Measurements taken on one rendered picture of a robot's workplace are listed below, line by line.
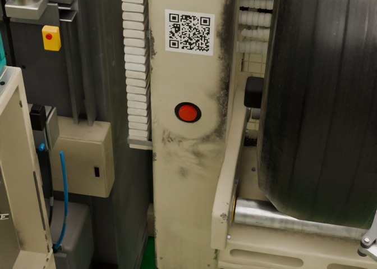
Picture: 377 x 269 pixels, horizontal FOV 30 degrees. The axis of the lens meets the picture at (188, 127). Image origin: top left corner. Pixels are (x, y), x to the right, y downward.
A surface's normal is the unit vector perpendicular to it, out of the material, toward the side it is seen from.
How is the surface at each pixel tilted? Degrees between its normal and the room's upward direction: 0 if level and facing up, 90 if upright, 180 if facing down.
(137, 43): 90
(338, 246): 0
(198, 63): 90
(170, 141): 90
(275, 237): 0
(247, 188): 0
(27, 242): 90
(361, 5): 49
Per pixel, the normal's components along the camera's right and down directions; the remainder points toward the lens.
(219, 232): -0.17, 0.66
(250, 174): 0.01, -0.75
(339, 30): -0.14, 0.14
